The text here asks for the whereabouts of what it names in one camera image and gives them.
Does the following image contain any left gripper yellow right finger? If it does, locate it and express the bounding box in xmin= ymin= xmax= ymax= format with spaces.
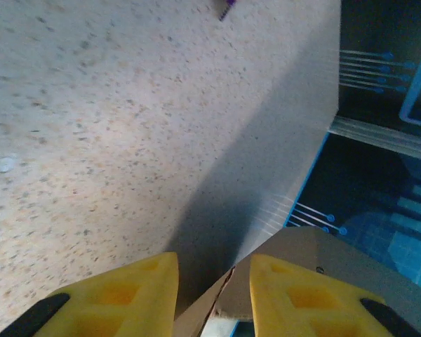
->
xmin=249 ymin=254 xmax=421 ymax=337

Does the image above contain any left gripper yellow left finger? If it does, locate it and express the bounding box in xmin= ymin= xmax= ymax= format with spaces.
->
xmin=0 ymin=251 xmax=180 ymax=337

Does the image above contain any brown cardboard paper box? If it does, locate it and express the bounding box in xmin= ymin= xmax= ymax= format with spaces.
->
xmin=173 ymin=226 xmax=421 ymax=337

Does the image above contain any aluminium frame post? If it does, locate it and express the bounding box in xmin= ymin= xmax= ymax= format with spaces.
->
xmin=327 ymin=114 xmax=421 ymax=159

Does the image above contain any blue table edge strip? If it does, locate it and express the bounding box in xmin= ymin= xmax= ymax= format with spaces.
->
xmin=283 ymin=131 xmax=333 ymax=229

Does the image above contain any purple candy pouch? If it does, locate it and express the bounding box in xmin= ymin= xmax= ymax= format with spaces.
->
xmin=217 ymin=0 xmax=238 ymax=21

